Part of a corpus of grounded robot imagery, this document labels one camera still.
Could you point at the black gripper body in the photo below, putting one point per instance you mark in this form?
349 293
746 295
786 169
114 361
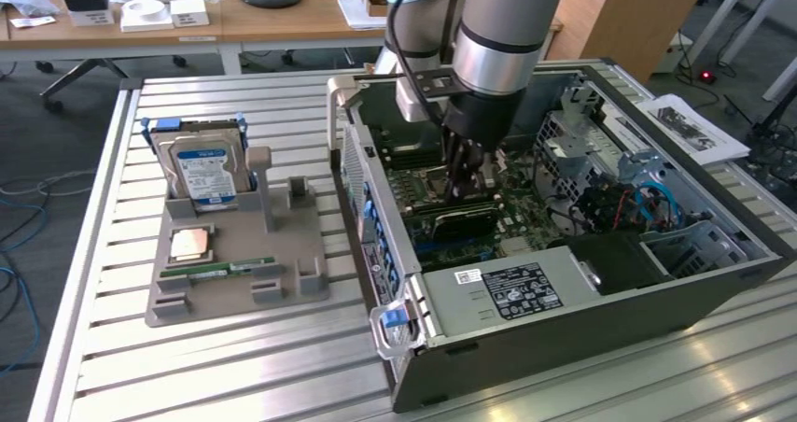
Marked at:
485 118

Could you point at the Nvidia graphics card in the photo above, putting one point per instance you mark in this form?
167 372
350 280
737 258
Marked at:
463 223

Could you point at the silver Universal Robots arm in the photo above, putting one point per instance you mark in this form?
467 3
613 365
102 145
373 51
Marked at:
503 20

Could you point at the CPU socket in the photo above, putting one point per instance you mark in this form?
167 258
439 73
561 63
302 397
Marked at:
431 181

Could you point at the green motherboard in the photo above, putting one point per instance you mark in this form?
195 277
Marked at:
522 207

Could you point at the RAM stick with sticker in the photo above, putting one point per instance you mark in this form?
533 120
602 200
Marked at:
422 211

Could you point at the silver perforated drive cage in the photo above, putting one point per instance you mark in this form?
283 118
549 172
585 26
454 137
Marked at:
562 160

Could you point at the silver chipset heatsink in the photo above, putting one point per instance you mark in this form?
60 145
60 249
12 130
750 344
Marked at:
515 247

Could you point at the silver power supply unit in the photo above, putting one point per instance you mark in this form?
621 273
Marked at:
454 300

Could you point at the wooden cabinet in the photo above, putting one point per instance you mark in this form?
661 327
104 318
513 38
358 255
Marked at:
610 20

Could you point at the white paper pile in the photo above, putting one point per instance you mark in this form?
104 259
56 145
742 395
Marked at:
361 16

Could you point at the white device box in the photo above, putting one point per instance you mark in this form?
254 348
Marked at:
675 60

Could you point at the printed paper stack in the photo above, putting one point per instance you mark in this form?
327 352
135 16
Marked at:
690 128

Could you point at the blue release latch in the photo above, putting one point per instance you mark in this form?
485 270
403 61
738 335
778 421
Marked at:
391 321

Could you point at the grey parts rack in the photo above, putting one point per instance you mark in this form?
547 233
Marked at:
235 254

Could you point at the open dark PC case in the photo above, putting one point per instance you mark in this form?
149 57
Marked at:
559 347

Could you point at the hard disk with blue caddy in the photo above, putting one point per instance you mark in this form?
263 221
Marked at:
198 170

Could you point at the silver disk bay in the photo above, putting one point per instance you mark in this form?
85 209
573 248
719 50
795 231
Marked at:
709 249

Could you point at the green RAM stick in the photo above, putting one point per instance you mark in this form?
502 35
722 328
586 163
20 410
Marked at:
217 269

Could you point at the CPU chip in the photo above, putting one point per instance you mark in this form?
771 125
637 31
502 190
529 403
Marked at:
187 244

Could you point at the small white box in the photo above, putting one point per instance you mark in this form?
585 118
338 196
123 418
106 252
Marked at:
187 13

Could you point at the flat white box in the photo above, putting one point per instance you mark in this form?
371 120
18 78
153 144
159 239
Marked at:
145 25

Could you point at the white tape roll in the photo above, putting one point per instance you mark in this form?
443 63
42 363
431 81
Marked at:
143 9

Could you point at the white box black top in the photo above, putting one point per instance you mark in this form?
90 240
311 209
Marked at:
89 11

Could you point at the white card red print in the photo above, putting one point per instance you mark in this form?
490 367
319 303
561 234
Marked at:
30 21

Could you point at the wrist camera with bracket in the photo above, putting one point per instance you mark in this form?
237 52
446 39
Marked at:
413 100

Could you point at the red lit power switch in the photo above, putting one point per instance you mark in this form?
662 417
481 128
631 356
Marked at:
707 76

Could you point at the white desk frame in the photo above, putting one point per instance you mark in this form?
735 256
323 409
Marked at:
754 18

